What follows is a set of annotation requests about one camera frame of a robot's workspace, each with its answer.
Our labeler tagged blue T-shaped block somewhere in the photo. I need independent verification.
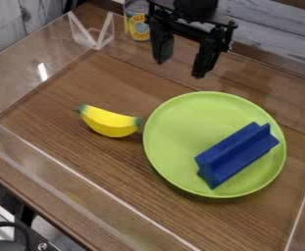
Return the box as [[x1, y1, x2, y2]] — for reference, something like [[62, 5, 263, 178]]
[[194, 123, 278, 189]]

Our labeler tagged green round plate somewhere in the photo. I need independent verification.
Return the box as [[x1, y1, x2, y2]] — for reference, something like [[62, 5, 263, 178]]
[[143, 91, 286, 198]]

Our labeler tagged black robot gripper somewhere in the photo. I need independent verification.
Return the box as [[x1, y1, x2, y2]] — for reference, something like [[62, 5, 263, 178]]
[[147, 0, 236, 78]]

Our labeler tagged yellow labelled tin can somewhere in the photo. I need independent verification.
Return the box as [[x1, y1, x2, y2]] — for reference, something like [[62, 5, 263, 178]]
[[123, 0, 151, 42]]

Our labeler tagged black cable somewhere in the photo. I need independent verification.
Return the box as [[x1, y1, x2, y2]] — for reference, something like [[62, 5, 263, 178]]
[[0, 221, 30, 244]]

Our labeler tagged black metal table leg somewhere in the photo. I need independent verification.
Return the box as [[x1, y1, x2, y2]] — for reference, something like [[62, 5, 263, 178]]
[[16, 205, 60, 251]]

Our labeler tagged clear acrylic tray wall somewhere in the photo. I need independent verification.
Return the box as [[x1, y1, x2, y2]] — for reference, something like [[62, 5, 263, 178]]
[[0, 125, 200, 251]]

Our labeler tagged yellow toy banana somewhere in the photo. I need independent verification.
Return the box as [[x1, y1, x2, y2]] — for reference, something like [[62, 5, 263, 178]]
[[77, 104, 141, 137]]

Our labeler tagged clear acrylic corner bracket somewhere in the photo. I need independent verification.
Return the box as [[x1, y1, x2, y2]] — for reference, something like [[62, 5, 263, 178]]
[[68, 12, 113, 51]]

